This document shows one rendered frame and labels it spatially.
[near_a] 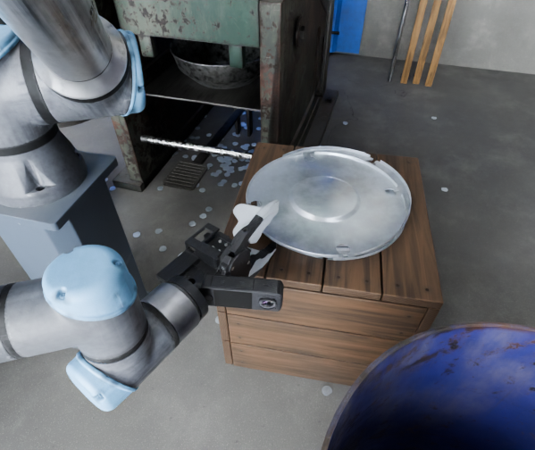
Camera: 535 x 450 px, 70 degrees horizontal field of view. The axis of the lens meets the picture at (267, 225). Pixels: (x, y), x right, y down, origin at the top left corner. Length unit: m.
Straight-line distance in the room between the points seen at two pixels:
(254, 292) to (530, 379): 0.36
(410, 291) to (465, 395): 0.16
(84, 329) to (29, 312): 0.05
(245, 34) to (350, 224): 0.58
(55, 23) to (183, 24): 0.70
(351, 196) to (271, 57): 0.42
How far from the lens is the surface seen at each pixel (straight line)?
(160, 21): 1.15
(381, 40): 2.46
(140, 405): 0.95
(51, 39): 0.46
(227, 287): 0.53
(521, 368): 0.58
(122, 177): 1.45
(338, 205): 0.69
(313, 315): 0.71
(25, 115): 0.64
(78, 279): 0.39
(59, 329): 0.42
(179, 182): 1.15
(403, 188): 0.79
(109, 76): 0.56
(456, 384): 0.61
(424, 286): 0.68
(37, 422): 1.02
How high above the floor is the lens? 0.85
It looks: 44 degrees down
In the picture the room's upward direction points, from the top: straight up
